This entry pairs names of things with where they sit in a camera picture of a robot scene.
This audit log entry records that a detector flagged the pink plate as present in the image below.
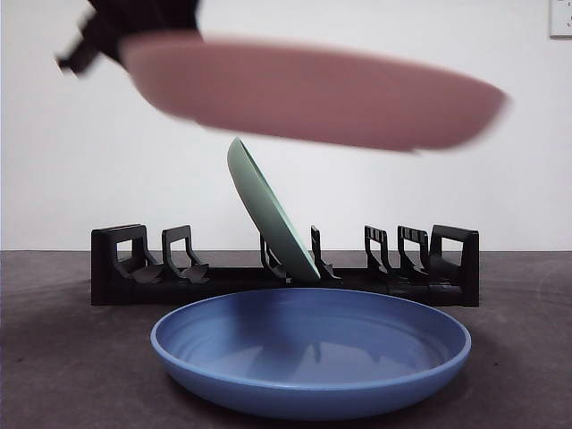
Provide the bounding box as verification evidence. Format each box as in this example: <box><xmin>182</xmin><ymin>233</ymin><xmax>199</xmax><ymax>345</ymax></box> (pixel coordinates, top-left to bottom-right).
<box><xmin>121</xmin><ymin>32</ymin><xmax>511</xmax><ymax>156</ymax></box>

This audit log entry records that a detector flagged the green plate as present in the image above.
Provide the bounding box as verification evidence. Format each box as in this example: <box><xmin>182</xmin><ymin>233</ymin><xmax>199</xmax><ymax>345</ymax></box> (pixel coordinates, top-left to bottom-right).
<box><xmin>226</xmin><ymin>136</ymin><xmax>323</xmax><ymax>283</ymax></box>

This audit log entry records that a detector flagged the blue plate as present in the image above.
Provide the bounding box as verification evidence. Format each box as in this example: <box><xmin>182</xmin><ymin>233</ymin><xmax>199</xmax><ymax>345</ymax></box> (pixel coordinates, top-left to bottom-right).
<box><xmin>149</xmin><ymin>286</ymin><xmax>473</xmax><ymax>408</ymax></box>

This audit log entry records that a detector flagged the black dish rack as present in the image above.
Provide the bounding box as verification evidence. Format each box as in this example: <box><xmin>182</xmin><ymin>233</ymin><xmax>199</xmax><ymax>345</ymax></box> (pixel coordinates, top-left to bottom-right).
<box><xmin>89</xmin><ymin>223</ymin><xmax>481</xmax><ymax>309</ymax></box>

